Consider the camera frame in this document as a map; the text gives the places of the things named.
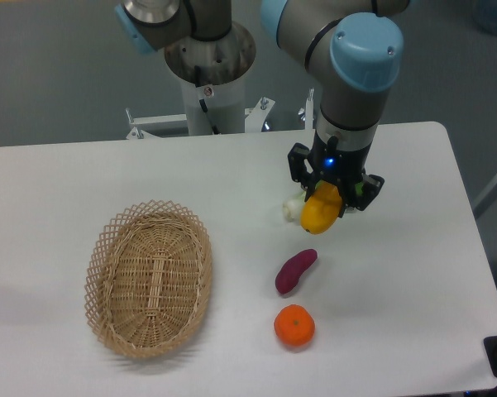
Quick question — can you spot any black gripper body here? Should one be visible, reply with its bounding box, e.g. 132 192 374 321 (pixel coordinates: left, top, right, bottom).
309 133 370 191

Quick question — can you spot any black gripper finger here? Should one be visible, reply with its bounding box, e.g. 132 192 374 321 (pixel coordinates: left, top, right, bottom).
337 173 385 218
287 142 319 202

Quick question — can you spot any yellow mango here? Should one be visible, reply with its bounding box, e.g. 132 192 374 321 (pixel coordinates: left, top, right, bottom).
300 182 343 234

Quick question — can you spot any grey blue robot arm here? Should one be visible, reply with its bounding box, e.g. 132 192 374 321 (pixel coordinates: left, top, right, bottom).
115 1 408 211

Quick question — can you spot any woven wicker basket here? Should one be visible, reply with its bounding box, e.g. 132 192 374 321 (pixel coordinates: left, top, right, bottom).
84 200 213 359

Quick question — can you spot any green bok choy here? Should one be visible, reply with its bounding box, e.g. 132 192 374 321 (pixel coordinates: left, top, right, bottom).
282 179 365 223

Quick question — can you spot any purple sweet potato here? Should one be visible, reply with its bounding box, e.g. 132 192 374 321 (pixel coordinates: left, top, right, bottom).
275 249 318 294

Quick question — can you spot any orange mandarin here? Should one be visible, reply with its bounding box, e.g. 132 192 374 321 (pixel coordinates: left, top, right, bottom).
274 304 316 347

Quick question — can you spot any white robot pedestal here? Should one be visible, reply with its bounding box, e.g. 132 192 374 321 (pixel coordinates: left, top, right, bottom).
164 22 256 136

